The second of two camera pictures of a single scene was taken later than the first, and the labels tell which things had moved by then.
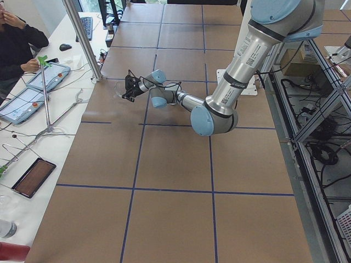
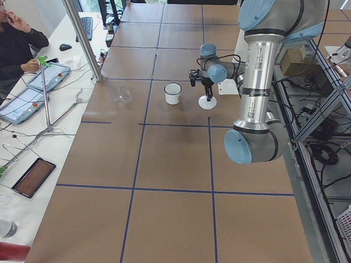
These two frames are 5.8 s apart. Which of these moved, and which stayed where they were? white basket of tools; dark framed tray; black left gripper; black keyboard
Moved: black left gripper
Stayed: dark framed tray; white basket of tools; black keyboard
